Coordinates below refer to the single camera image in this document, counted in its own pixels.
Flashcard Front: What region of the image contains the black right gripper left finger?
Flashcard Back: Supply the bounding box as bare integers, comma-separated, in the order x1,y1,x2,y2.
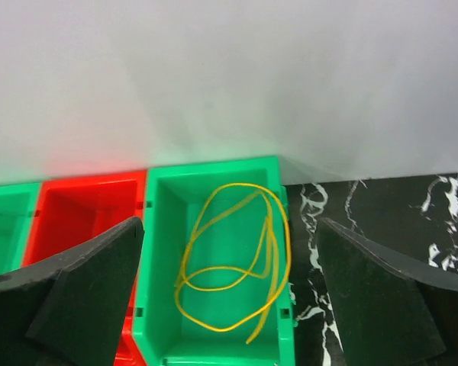
0,217,144,365

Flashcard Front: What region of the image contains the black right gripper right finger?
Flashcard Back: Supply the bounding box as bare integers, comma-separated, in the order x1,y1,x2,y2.
314,219,458,362

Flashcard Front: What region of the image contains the yellow cable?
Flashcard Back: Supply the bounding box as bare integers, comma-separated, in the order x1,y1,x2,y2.
174,182,292,345

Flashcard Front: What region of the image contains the red plastic bin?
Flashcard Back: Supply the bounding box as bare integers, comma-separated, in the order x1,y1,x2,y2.
21,169,150,366

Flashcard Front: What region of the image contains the left green plastic bin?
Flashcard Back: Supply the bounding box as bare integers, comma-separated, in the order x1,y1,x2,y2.
0,182,40,275

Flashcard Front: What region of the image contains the green plastic bin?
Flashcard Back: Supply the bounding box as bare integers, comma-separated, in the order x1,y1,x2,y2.
133,156,295,365
0,182,40,275

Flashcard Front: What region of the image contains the right green plastic bin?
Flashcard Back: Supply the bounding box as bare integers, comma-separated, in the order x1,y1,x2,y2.
133,156,295,365

